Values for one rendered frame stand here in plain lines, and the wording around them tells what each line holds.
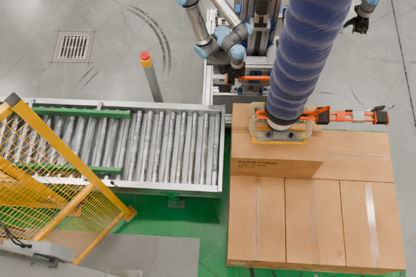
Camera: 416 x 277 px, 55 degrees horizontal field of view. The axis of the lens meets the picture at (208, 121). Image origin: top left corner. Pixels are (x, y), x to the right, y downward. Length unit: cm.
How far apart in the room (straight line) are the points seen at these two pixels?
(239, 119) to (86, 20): 245
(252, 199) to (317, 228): 49
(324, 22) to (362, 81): 264
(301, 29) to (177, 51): 265
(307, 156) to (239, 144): 45
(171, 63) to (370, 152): 206
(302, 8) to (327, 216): 181
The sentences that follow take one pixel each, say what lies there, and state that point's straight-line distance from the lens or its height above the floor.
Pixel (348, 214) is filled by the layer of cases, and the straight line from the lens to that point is 306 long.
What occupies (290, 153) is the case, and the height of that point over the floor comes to 94.
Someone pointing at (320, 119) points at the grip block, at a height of 120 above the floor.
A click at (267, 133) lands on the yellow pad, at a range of 252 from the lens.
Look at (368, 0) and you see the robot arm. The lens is 220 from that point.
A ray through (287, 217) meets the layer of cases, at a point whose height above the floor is 54.
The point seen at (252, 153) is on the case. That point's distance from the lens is 263.
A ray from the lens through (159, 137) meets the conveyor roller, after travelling 312.
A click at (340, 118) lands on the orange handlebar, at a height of 120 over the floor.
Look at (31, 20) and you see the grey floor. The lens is 483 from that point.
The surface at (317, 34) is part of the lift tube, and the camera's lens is 163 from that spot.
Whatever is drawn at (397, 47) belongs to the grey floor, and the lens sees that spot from 452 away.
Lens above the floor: 341
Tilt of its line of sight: 65 degrees down
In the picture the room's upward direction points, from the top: 4 degrees counter-clockwise
